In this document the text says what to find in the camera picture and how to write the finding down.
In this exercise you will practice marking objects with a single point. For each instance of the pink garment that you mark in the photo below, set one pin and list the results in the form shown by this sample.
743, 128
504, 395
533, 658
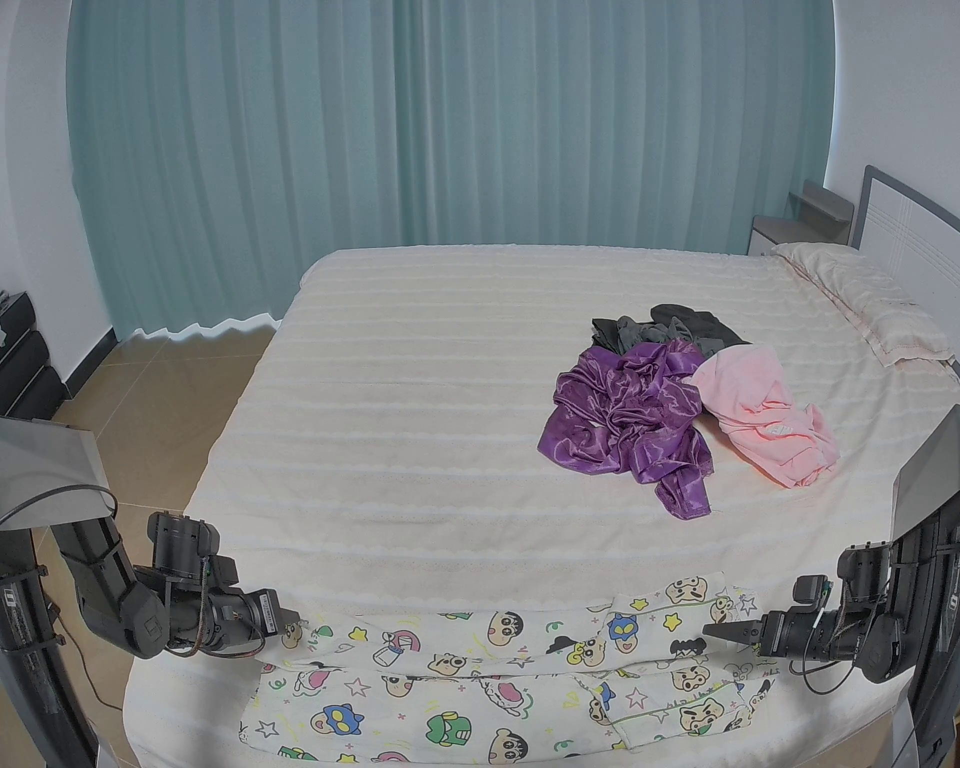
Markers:
750, 405

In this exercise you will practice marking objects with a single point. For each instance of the black garment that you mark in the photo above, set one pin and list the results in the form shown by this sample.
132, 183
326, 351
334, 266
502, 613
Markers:
705, 322

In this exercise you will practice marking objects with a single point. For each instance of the grey garment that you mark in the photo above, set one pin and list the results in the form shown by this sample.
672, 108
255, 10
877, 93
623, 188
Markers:
645, 330

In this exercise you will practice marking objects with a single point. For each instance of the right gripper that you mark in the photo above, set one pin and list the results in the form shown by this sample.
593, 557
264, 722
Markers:
784, 634

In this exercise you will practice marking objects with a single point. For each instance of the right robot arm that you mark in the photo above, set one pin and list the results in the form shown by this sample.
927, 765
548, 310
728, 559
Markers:
877, 645

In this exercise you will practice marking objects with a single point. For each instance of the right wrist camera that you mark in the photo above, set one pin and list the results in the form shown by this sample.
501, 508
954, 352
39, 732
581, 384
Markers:
810, 592

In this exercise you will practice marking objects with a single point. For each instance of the bed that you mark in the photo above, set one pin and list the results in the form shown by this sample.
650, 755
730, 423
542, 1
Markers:
450, 375

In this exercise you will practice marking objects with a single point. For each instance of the black chest of drawers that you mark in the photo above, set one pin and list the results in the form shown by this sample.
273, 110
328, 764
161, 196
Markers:
26, 375

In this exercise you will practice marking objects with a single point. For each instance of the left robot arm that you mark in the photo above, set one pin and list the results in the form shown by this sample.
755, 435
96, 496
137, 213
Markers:
112, 585

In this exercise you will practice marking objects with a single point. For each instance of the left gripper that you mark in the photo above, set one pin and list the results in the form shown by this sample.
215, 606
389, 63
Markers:
262, 619

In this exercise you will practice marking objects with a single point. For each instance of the grey white bedside table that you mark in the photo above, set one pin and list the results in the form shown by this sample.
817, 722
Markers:
772, 234

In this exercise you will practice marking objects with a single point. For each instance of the cream pillow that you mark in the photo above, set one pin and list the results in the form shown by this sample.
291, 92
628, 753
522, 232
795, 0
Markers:
862, 300

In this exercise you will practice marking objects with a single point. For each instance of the white printed pyjama top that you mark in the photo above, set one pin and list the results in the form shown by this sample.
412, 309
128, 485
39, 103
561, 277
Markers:
525, 675

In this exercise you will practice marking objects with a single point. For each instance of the blue-green curtain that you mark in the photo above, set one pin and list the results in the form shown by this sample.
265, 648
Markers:
375, 112

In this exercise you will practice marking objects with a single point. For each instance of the purple satin garment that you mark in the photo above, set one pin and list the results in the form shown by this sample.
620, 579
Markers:
622, 412

